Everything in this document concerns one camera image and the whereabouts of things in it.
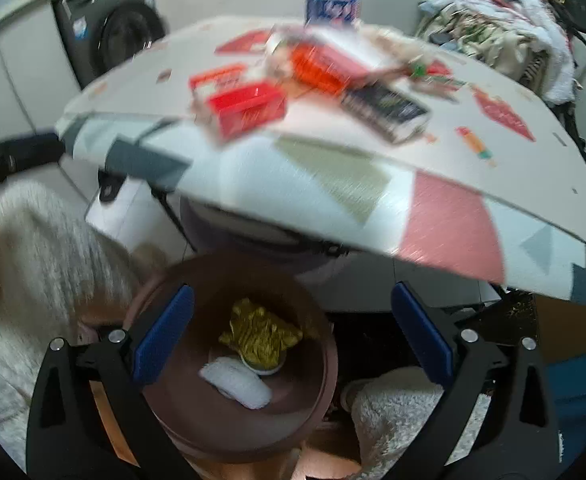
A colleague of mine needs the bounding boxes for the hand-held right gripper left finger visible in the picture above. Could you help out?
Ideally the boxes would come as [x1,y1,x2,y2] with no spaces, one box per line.
[25,282,199,480]

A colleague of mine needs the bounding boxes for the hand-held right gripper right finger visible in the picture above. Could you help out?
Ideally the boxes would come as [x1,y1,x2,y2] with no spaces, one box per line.
[390,281,561,480]

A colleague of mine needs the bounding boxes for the brown round trash bin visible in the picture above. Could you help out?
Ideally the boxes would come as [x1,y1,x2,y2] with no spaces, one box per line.
[123,250,339,463]

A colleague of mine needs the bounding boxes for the white tissue wad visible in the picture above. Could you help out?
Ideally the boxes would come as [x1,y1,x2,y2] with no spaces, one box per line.
[199,355,274,411]

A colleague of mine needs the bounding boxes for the gold foil wrapper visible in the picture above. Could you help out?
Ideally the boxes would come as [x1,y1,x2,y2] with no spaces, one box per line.
[218,297,304,368]

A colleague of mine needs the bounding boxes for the red and white box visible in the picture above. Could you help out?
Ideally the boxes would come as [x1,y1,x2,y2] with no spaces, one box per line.
[189,62,251,111]

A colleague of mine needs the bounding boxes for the black cardboard box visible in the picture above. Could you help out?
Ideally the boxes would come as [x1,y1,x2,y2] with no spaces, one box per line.
[340,82,431,143]

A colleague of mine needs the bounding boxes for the red cardboard box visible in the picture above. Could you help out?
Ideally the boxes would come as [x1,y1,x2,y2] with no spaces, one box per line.
[208,82,289,143]

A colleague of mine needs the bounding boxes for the orange foam net sleeve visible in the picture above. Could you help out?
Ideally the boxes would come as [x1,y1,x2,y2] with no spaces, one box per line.
[288,42,359,93]

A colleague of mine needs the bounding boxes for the blue and white carton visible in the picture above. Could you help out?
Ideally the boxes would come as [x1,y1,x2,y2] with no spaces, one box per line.
[305,0,364,28]

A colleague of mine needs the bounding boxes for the white cabinet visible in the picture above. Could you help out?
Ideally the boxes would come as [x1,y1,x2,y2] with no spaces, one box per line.
[0,25,94,156]

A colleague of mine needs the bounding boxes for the person's fuzzy white pants leg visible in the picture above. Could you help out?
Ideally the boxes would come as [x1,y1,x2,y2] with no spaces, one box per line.
[340,367,491,480]

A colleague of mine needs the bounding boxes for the printed cartoon table mat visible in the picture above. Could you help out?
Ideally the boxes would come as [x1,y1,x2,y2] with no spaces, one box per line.
[53,15,586,221]

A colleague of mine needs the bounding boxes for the brown cardboard box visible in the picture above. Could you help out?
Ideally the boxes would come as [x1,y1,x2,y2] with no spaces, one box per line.
[533,295,586,361]

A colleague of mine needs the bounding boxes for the geometric pattern tablecloth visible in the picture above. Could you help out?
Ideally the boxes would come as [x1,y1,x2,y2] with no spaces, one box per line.
[55,110,586,311]

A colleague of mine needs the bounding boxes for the grey washing machine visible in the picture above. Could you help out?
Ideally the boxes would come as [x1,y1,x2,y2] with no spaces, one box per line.
[53,0,169,91]

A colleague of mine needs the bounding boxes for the blue object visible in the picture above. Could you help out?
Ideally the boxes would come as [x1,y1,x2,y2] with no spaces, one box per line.
[543,355,586,451]

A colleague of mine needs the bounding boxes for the pile of clothes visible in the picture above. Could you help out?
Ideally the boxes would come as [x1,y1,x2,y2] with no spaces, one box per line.
[415,0,576,106]

